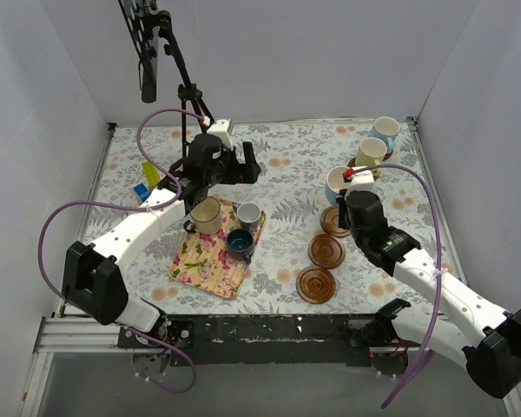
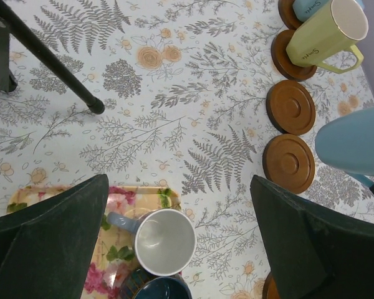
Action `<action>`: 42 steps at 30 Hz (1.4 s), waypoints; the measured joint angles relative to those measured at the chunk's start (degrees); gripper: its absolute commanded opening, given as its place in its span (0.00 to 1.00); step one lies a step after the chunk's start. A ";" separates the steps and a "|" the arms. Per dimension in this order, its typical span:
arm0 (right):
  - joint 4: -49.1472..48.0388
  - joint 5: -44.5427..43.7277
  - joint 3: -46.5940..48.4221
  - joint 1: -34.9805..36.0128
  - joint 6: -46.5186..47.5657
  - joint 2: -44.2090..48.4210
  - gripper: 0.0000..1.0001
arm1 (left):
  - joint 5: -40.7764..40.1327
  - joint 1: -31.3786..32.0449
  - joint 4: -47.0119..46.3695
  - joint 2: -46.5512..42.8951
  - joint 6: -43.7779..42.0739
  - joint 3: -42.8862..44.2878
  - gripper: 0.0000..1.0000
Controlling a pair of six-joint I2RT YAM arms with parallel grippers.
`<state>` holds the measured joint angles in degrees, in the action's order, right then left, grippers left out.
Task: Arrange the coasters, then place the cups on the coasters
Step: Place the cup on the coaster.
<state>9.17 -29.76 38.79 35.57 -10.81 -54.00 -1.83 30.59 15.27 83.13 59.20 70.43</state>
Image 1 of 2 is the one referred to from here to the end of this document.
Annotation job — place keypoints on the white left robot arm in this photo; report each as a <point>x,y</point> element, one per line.
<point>93,278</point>

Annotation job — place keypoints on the dark blue mug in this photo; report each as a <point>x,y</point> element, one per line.
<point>240,245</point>

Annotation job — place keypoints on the white mug green handle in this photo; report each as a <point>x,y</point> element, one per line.
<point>371,152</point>

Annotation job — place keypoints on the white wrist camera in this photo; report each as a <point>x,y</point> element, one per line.
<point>358,181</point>
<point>222,128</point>

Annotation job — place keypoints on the colourful toy blocks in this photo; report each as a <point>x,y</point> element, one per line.
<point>143,189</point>

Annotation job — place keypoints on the floral serving tray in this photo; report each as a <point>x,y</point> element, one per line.
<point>203,262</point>

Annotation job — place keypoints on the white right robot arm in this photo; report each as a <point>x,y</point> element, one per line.
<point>479,335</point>

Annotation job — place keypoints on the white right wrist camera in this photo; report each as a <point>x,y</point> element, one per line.
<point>358,181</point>

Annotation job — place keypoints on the white mug blue handle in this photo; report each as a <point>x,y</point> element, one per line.
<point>335,183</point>

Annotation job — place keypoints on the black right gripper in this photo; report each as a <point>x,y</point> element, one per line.
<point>343,208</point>

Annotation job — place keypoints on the floral table cloth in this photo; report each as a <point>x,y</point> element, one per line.
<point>295,159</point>

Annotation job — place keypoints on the cream enamel mug dark rim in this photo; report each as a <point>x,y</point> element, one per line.
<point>205,218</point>

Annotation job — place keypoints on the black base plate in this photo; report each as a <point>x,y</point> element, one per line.
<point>222,339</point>

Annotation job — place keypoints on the white mug light blue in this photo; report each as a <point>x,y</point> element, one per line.
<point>386,129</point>

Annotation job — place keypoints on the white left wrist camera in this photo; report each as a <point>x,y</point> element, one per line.
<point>222,128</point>

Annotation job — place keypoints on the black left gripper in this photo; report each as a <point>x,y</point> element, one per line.
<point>241,169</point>

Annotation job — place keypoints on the brown wooden coaster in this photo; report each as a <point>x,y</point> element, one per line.
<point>351,163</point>
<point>326,251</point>
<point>329,221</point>
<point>388,155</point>
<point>315,285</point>

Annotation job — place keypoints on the black tripod stand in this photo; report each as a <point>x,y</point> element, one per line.
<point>187,91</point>

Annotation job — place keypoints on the small grey patterned cup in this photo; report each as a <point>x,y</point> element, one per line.
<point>249,216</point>

